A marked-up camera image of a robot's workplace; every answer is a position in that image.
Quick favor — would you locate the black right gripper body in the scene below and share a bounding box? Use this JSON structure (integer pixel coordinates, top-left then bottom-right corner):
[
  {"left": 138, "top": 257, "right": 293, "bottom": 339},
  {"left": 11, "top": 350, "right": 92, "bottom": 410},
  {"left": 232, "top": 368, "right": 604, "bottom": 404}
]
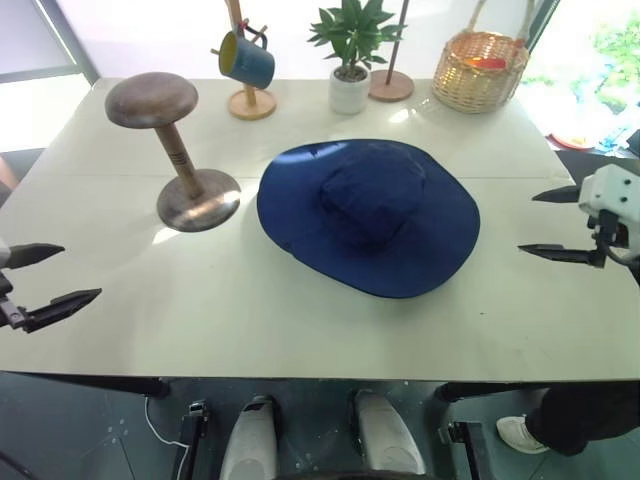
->
[{"left": 585, "top": 209, "right": 640, "bottom": 270}]

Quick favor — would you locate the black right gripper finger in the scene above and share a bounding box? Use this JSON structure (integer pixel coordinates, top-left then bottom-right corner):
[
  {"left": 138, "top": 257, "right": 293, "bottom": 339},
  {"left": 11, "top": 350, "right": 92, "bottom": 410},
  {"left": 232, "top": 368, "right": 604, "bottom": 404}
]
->
[
  {"left": 517, "top": 242, "right": 600, "bottom": 267},
  {"left": 531, "top": 185, "right": 582, "bottom": 204}
]

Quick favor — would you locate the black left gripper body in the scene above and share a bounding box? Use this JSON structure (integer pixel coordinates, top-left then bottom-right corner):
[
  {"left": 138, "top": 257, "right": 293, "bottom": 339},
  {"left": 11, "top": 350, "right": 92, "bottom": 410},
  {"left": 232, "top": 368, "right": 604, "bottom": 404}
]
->
[{"left": 0, "top": 271, "right": 27, "bottom": 331}]

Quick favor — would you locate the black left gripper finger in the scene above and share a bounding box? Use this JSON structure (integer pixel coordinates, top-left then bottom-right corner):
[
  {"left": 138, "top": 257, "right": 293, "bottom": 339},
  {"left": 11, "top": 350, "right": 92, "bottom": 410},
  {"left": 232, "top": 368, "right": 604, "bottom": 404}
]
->
[
  {"left": 21, "top": 288, "right": 103, "bottom": 334},
  {"left": 6, "top": 242, "right": 66, "bottom": 271}
]

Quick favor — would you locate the blue wide-brim hat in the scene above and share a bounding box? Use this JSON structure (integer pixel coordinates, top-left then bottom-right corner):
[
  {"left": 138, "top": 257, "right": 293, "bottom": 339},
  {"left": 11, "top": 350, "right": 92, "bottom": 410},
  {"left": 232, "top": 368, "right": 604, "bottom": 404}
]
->
[{"left": 256, "top": 138, "right": 482, "bottom": 300}]

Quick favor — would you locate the dark wooden mushroom hat stand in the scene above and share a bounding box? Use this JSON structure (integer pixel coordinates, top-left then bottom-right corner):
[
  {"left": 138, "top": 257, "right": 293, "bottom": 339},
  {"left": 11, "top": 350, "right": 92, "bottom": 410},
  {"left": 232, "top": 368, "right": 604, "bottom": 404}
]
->
[{"left": 104, "top": 72, "right": 243, "bottom": 233}]

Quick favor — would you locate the brown pole stand round base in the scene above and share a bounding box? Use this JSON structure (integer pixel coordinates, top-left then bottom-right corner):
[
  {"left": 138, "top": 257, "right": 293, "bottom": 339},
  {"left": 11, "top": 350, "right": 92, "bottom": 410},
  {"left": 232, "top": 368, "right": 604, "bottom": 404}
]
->
[{"left": 368, "top": 0, "right": 416, "bottom": 104}]

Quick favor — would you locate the orange plate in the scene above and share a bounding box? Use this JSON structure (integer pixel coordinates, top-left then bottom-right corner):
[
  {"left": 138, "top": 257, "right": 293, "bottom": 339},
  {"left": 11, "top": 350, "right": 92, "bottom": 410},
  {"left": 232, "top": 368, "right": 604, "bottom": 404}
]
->
[{"left": 548, "top": 131, "right": 595, "bottom": 149}]

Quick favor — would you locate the woven wicker basket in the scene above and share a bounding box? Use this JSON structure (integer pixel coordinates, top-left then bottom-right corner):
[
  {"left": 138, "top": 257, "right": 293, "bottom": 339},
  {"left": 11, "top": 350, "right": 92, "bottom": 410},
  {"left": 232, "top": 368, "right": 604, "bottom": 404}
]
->
[{"left": 430, "top": 30, "right": 530, "bottom": 116}]

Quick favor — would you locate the red orange item in basket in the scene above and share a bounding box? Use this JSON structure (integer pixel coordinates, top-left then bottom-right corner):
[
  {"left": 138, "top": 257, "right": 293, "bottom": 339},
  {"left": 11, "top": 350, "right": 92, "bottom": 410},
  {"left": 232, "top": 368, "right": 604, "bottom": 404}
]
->
[{"left": 466, "top": 55, "right": 507, "bottom": 72}]

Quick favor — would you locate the black trouser leg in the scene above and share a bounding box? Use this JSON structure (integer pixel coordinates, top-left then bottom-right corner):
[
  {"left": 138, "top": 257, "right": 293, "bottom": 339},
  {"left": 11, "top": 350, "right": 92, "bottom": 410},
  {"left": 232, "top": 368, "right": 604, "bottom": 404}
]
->
[{"left": 524, "top": 382, "right": 640, "bottom": 457}]

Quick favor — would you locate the white sneaker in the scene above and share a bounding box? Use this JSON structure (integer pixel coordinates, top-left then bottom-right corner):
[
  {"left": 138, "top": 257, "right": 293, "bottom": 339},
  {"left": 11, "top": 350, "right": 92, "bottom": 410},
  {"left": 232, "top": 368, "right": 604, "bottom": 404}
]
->
[{"left": 495, "top": 414, "right": 551, "bottom": 455}]

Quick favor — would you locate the silver rounded robot leg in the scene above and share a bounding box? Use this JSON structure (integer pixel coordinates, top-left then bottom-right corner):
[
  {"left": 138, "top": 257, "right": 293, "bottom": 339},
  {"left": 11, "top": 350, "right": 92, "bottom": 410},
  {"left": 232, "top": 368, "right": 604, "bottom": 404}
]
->
[
  {"left": 353, "top": 389, "right": 427, "bottom": 480},
  {"left": 219, "top": 394, "right": 279, "bottom": 480}
]

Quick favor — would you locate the white plant pot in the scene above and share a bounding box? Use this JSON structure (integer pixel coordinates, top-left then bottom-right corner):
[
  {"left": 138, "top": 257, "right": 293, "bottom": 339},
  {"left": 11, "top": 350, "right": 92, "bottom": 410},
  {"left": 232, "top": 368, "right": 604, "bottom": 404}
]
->
[{"left": 328, "top": 64, "right": 373, "bottom": 116}]

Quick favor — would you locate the light wooden mug tree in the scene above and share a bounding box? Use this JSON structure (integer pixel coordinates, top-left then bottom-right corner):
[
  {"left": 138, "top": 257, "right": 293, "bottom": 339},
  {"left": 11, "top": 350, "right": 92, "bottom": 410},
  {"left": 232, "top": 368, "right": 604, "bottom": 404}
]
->
[{"left": 209, "top": 0, "right": 278, "bottom": 121}]

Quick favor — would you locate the green leafy plant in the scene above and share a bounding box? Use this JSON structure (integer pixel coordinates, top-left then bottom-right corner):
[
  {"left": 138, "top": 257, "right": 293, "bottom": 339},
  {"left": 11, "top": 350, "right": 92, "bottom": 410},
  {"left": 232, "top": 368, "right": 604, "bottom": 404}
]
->
[{"left": 306, "top": 0, "right": 407, "bottom": 77}]

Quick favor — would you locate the blue mug yellow inside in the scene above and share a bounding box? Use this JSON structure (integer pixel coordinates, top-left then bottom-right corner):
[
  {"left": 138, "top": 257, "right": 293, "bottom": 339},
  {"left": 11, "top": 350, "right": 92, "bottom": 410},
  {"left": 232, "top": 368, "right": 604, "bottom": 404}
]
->
[{"left": 218, "top": 30, "right": 277, "bottom": 89}]

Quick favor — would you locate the black table frame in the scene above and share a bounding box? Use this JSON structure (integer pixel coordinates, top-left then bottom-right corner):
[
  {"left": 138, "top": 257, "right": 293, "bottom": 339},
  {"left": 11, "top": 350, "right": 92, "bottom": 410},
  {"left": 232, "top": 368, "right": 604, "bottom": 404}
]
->
[{"left": 0, "top": 370, "right": 554, "bottom": 405}]

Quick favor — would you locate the thin white floor cable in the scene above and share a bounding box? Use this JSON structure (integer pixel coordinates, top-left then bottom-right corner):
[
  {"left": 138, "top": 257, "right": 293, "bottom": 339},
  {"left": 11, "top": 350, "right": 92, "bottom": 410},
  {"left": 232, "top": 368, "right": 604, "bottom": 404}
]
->
[{"left": 144, "top": 396, "right": 194, "bottom": 480}]

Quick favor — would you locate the white rope basket handle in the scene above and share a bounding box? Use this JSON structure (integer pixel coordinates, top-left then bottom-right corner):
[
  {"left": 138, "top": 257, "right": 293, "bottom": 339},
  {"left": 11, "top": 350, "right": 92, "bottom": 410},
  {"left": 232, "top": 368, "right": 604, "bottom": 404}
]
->
[{"left": 466, "top": 0, "right": 540, "bottom": 52}]

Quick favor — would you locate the black support bracket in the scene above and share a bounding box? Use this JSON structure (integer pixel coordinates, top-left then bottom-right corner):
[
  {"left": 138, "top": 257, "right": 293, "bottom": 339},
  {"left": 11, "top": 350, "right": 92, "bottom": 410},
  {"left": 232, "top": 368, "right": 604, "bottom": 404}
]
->
[
  {"left": 437, "top": 421, "right": 482, "bottom": 480},
  {"left": 180, "top": 399, "right": 210, "bottom": 480}
]

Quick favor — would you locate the grey window frame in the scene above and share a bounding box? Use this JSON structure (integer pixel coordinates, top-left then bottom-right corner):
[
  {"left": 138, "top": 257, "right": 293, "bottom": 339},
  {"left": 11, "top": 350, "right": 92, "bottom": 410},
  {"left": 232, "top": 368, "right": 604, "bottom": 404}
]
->
[{"left": 0, "top": 0, "right": 102, "bottom": 84}]

